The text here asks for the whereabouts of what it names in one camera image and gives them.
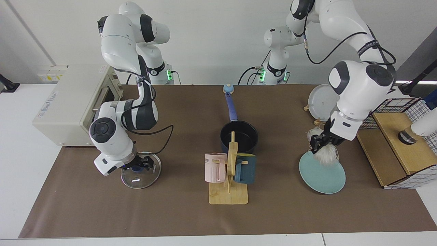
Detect white cylinder with silver end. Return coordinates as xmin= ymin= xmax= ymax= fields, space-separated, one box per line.
xmin=398 ymin=108 xmax=437 ymax=145

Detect wire basket with wooden floor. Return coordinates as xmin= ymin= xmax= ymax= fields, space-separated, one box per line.
xmin=354 ymin=98 xmax=437 ymax=189

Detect teal plate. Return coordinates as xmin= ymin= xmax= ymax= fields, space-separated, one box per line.
xmin=299 ymin=150 xmax=346 ymax=194

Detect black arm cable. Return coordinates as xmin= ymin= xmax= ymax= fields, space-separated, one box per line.
xmin=302 ymin=29 xmax=397 ymax=66
xmin=113 ymin=67 xmax=174 ymax=155

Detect pale toaster oven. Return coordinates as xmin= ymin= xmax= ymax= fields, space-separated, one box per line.
xmin=32 ymin=65 xmax=123 ymax=150

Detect white plate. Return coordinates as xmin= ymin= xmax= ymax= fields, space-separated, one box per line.
xmin=308 ymin=85 xmax=341 ymax=122

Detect wooden plate rack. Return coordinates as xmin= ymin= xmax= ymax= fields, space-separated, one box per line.
xmin=304 ymin=104 xmax=330 ymax=125

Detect brown table cloth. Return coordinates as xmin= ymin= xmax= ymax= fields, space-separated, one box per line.
xmin=19 ymin=84 xmax=437 ymax=238

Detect dark teal cup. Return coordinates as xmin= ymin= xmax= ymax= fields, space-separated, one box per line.
xmin=234 ymin=153 xmax=256 ymax=185

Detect black base cables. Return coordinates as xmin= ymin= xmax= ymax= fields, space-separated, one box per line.
xmin=238 ymin=51 xmax=272 ymax=85
xmin=126 ymin=70 xmax=182 ymax=85

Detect black stand foot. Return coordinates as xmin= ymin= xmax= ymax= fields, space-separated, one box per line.
xmin=0 ymin=73 xmax=20 ymax=93

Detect black stand leg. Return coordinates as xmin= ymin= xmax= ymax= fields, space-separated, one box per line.
xmin=398 ymin=59 xmax=437 ymax=96

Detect white wall socket strip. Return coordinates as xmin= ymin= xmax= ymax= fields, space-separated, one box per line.
xmin=37 ymin=65 xmax=69 ymax=82

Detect wooden cup stand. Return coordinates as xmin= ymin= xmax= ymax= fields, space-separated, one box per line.
xmin=209 ymin=131 xmax=249 ymax=205

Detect glass lid with blue knob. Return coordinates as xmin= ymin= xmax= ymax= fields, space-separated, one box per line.
xmin=121 ymin=151 xmax=162 ymax=189

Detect pink ribbed cup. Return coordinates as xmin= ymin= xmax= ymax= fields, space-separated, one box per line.
xmin=205 ymin=153 xmax=228 ymax=183

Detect white vermicelli bundle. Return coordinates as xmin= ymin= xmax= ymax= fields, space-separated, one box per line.
xmin=306 ymin=127 xmax=339 ymax=167

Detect black pot with blue handle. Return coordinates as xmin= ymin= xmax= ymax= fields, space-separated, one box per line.
xmin=220 ymin=92 xmax=259 ymax=154

